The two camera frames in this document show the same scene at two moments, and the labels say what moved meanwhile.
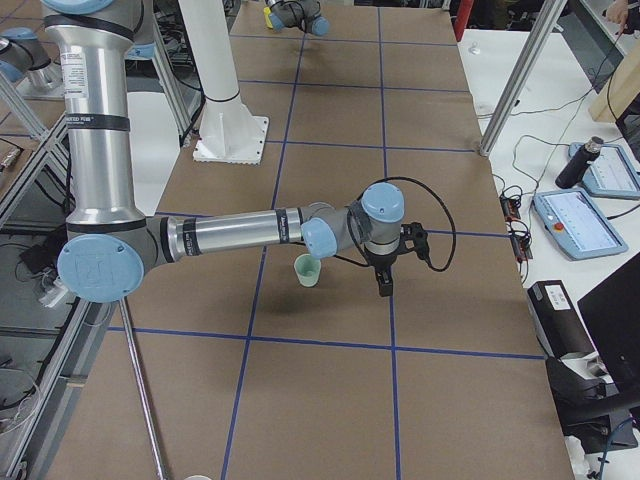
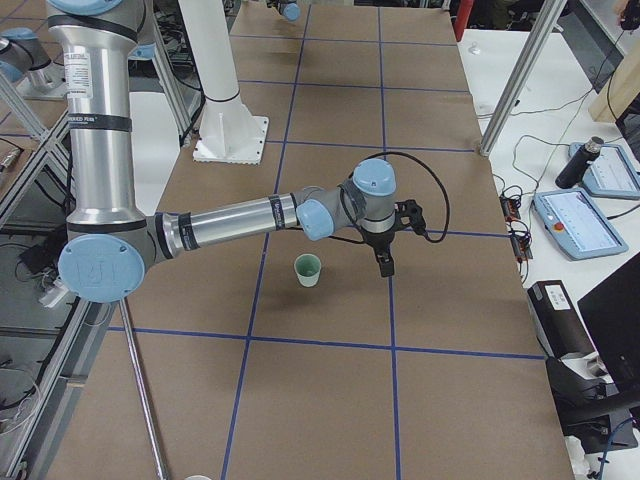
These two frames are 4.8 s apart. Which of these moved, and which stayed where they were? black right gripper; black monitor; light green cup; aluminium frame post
Moved: black right gripper
Stayed: light green cup; black monitor; aluminium frame post
